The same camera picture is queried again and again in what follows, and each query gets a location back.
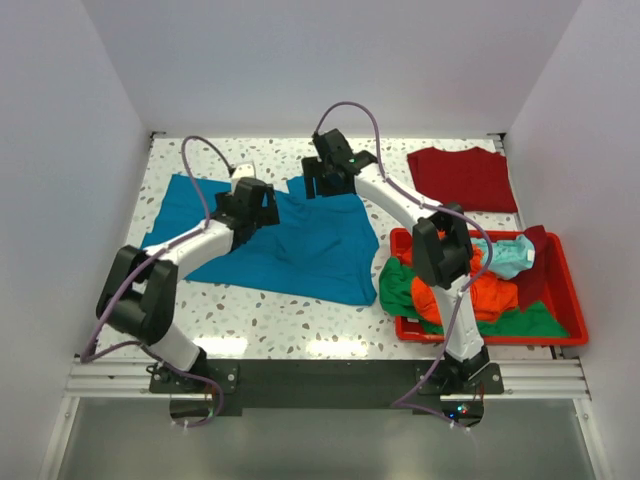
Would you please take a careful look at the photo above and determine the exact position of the blue t shirt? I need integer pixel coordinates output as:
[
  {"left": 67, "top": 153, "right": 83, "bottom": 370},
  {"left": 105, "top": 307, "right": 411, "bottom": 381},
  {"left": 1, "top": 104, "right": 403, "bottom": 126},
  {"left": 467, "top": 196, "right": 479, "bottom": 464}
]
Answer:
[{"left": 141, "top": 172, "right": 380, "bottom": 306}]

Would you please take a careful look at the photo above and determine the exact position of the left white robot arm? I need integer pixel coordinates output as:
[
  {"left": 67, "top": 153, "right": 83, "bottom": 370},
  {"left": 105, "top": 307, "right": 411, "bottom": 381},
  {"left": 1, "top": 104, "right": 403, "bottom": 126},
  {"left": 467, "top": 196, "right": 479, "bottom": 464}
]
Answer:
[{"left": 92, "top": 177, "right": 279, "bottom": 392}]

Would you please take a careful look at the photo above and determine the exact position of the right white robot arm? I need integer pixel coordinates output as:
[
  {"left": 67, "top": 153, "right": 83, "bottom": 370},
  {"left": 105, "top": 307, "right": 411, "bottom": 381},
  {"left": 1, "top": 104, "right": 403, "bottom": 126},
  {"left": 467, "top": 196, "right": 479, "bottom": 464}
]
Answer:
[{"left": 302, "top": 129, "right": 489, "bottom": 393}]

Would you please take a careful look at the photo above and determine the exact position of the green t shirt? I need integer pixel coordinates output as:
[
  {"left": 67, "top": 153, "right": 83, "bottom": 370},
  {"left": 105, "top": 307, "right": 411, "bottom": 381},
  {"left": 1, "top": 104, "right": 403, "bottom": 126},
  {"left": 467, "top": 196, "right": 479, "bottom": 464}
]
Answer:
[{"left": 379, "top": 257, "right": 566, "bottom": 336}]

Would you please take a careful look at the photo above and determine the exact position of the folded dark red t shirt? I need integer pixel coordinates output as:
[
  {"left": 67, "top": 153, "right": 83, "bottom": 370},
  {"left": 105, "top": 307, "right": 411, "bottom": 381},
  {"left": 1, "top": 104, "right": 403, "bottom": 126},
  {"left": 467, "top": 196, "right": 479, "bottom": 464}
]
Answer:
[{"left": 407, "top": 147, "right": 518, "bottom": 213}]

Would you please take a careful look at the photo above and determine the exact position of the light teal t shirt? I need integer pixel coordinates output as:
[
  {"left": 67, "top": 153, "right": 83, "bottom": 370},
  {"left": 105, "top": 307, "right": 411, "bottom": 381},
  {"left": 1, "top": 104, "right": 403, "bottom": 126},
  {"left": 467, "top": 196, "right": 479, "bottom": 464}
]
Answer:
[{"left": 471, "top": 234, "right": 536, "bottom": 280}]

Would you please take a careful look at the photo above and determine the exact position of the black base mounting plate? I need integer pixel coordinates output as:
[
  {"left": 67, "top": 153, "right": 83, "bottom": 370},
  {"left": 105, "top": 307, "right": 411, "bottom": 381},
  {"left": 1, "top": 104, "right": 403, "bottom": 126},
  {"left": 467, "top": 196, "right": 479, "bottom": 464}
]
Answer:
[{"left": 148, "top": 357, "right": 503, "bottom": 419}]

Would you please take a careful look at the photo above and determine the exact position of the orange t shirt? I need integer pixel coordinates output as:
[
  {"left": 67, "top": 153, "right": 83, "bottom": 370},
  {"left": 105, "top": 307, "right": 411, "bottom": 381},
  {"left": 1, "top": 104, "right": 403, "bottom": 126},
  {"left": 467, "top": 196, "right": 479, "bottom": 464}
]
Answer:
[{"left": 395, "top": 247, "right": 518, "bottom": 326}]

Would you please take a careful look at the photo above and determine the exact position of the dark red crumpled shirt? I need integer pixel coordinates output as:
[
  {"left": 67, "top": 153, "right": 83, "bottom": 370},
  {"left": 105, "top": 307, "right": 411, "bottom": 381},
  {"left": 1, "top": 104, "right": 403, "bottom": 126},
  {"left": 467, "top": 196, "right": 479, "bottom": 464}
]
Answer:
[{"left": 512, "top": 225, "right": 547, "bottom": 311}]

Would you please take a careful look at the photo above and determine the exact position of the red plastic bin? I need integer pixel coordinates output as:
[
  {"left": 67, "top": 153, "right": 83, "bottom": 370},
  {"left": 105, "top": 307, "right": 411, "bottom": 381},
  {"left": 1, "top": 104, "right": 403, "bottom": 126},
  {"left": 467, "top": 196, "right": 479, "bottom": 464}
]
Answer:
[{"left": 390, "top": 228, "right": 589, "bottom": 346}]

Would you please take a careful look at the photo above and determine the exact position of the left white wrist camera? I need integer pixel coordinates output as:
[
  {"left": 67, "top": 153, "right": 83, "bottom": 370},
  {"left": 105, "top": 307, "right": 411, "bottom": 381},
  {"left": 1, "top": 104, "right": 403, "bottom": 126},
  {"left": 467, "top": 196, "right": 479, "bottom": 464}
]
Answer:
[{"left": 230, "top": 162, "right": 256, "bottom": 192}]

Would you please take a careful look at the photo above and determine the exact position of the aluminium frame rail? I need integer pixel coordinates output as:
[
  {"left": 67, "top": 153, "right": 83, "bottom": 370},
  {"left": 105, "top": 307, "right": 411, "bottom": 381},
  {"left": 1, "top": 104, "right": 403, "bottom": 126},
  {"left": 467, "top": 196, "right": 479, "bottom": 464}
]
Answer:
[{"left": 64, "top": 358, "right": 591, "bottom": 400}]

